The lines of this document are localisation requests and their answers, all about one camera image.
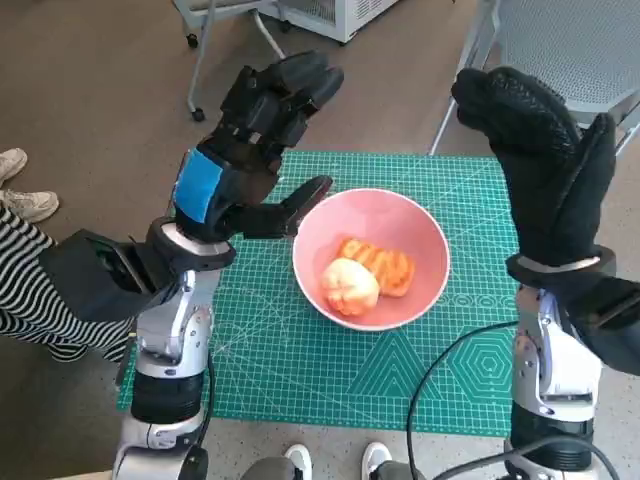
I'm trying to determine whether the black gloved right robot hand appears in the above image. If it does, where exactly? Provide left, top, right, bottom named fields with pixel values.
left=450, top=66, right=619, bottom=274

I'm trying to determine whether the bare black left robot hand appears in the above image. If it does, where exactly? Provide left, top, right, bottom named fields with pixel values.
left=172, top=49, right=346, bottom=241

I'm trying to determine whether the pink bowl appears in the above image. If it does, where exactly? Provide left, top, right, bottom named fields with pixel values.
left=292, top=188, right=452, bottom=332

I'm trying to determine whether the orange rectangular toy bread loaf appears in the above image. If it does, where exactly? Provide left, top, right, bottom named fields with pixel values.
left=335, top=238, right=417, bottom=299

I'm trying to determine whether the round toy bread bun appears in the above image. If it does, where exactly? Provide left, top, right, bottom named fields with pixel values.
left=320, top=258, right=381, bottom=316

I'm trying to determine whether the grey chair with casters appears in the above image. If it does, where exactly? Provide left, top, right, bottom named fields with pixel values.
left=172, top=0, right=289, bottom=121

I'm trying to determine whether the grey mesh seat chair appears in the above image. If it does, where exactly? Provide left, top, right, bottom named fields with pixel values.
left=429, top=0, right=640, bottom=156

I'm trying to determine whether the white cabinet with grille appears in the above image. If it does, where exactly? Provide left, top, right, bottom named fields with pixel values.
left=259, top=0, right=401, bottom=45

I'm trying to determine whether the person's white shoe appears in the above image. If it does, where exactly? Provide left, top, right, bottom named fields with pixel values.
left=0, top=147, right=29, bottom=185
left=0, top=189, right=60, bottom=225

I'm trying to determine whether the green cutting mat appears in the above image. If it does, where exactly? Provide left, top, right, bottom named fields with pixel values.
left=117, top=149, right=521, bottom=439

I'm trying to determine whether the white shoe with dark opening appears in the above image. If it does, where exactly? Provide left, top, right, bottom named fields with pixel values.
left=283, top=443, right=314, bottom=480
left=361, top=441, right=394, bottom=480

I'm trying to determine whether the grey rounded leg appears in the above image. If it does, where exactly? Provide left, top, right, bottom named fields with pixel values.
left=377, top=460, right=424, bottom=480
left=243, top=456, right=301, bottom=480

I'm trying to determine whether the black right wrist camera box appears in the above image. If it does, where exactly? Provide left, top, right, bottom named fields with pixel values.
left=564, top=274, right=640, bottom=376

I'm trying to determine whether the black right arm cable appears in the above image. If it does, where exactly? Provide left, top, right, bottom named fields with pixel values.
left=405, top=322, right=624, bottom=480

